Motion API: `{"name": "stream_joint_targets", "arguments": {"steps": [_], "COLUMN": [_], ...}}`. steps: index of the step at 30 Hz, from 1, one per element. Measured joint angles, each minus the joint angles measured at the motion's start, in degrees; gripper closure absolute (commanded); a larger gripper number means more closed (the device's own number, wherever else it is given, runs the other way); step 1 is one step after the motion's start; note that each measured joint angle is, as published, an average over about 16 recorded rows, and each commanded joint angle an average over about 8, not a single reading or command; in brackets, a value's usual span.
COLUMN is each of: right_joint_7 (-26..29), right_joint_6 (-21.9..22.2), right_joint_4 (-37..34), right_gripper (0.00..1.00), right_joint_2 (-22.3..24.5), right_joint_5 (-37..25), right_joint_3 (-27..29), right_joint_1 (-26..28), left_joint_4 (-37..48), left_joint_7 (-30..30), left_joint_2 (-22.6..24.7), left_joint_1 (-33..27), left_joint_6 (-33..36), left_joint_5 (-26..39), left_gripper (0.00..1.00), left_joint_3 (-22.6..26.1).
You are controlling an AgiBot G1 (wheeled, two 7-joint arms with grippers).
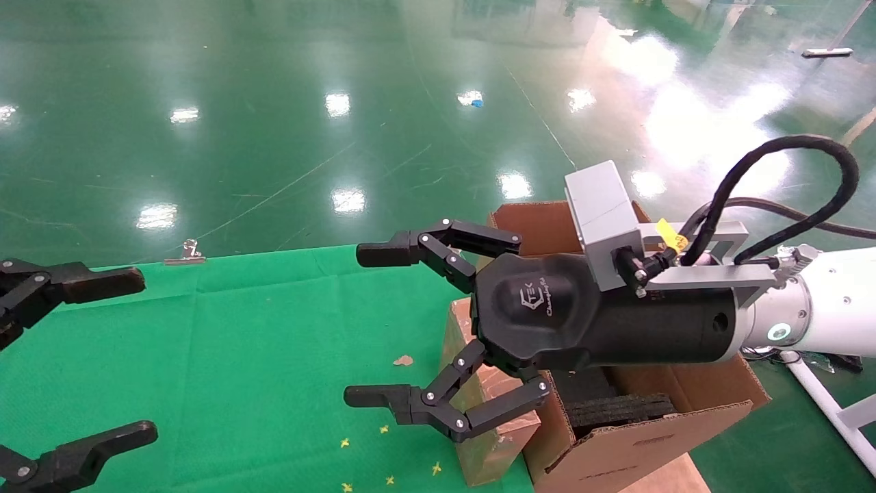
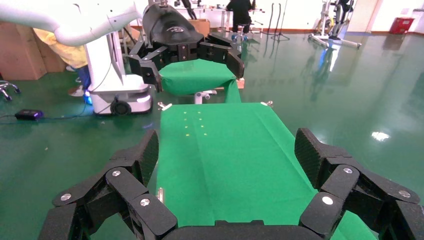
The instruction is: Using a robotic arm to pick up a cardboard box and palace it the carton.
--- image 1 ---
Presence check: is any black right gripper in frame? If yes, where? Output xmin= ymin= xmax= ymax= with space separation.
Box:
xmin=344 ymin=219 xmax=753 ymax=444

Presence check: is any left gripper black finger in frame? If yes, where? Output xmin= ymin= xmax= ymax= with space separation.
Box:
xmin=0 ymin=259 xmax=146 ymax=351
xmin=0 ymin=420 xmax=159 ymax=493

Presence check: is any small taped cardboard box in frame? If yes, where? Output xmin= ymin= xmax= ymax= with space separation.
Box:
xmin=441 ymin=297 xmax=543 ymax=488

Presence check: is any large open brown carton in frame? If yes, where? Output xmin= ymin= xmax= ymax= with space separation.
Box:
xmin=487 ymin=199 xmax=772 ymax=493

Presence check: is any silver metal binder clip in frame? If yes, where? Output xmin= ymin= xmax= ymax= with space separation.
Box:
xmin=164 ymin=238 xmax=207 ymax=266

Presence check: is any dark speckled foam sheet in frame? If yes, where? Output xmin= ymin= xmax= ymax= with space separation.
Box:
xmin=550 ymin=368 xmax=620 ymax=405

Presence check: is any green table cloth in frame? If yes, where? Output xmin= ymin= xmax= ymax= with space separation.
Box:
xmin=0 ymin=244 xmax=536 ymax=493

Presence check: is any ridged black foam block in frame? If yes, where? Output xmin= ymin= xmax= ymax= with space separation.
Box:
xmin=565 ymin=392 xmax=678 ymax=440

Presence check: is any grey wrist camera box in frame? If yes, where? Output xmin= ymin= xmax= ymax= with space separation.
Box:
xmin=564 ymin=160 xmax=648 ymax=292

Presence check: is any yellow cable tag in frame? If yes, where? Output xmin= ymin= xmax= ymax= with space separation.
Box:
xmin=655 ymin=218 xmax=688 ymax=251

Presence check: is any grey metal camera bracket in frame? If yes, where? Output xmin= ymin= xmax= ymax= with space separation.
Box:
xmin=635 ymin=220 xmax=789 ymax=309

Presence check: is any thin black cable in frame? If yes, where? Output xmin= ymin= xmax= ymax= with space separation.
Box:
xmin=684 ymin=197 xmax=876 ymax=241

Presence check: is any white metal frame stand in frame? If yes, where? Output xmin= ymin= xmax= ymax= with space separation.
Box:
xmin=779 ymin=350 xmax=876 ymax=475

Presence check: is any thick black looped cable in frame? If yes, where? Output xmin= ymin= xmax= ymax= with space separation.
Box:
xmin=680 ymin=134 xmax=861 ymax=268

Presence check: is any white long-handled floor tool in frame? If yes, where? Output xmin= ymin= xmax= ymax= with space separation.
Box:
xmin=801 ymin=0 xmax=873 ymax=59

